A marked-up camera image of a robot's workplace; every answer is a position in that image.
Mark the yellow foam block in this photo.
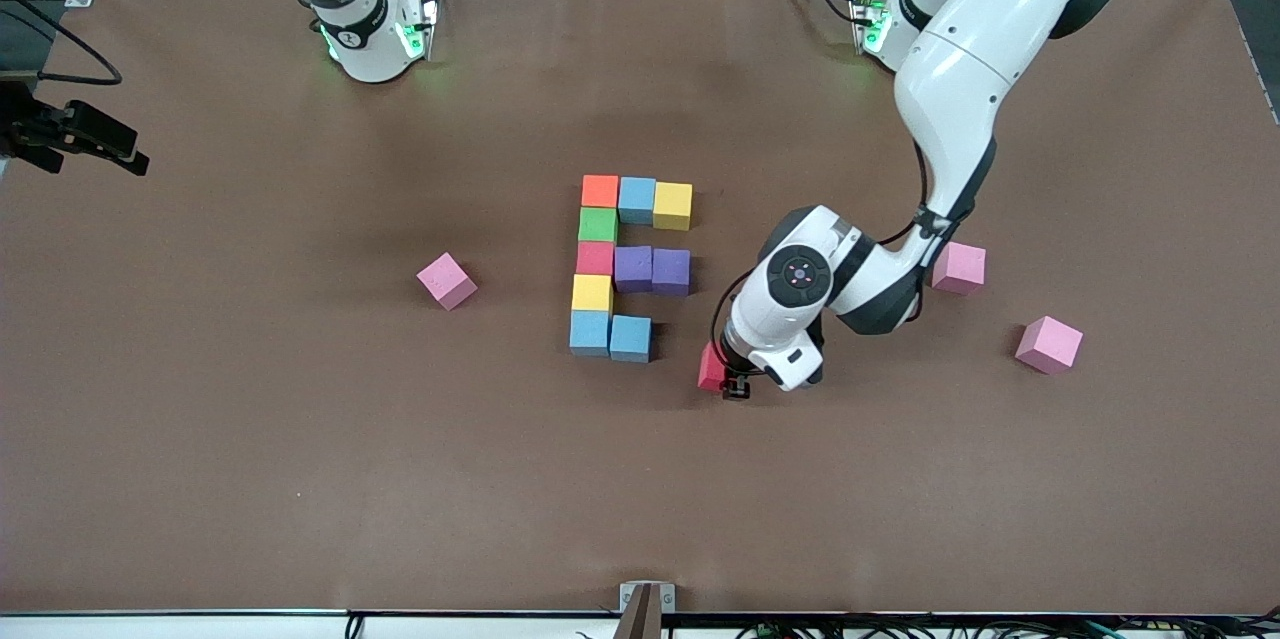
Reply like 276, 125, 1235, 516
571, 274, 614, 314
653, 182, 693, 232

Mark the white table frame rail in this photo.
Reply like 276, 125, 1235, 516
0, 612, 1280, 639

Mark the pink foam block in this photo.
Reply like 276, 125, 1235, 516
1015, 315, 1084, 376
417, 252, 479, 311
932, 241, 987, 296

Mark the large table mat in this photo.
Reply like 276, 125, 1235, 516
0, 0, 1280, 615

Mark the small metal bracket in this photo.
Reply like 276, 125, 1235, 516
619, 581, 676, 639

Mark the blue foam block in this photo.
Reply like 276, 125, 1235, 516
618, 177, 658, 226
569, 310, 612, 358
609, 315, 653, 364

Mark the purple foam block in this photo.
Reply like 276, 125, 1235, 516
651, 248, 692, 297
613, 245, 654, 294

